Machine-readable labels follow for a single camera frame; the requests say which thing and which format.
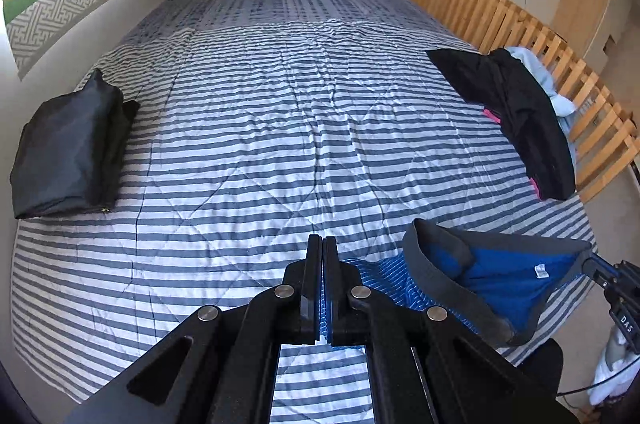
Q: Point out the striped bed blanket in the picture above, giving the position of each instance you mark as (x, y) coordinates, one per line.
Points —
(280, 129)

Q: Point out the person's right hand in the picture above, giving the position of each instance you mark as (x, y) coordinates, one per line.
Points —
(610, 374)

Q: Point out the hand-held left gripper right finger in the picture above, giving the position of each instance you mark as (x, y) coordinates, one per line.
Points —
(330, 289)

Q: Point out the dark cloth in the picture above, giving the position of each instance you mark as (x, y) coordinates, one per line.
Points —
(545, 364)

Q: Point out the blue striped underwear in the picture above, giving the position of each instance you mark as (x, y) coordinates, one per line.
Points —
(500, 284)

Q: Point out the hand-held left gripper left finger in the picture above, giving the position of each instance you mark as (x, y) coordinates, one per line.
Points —
(315, 284)

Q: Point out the wooden slatted bed rail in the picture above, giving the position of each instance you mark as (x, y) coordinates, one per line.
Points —
(525, 34)

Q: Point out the folded black cloth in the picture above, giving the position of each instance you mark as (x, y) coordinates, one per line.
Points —
(70, 149)

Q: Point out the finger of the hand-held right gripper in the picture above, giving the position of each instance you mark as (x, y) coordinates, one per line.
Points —
(597, 266)

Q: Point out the light blue garment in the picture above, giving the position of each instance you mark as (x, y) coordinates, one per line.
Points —
(542, 79)

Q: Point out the black garment with pink trim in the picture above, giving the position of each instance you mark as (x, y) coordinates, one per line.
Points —
(525, 114)

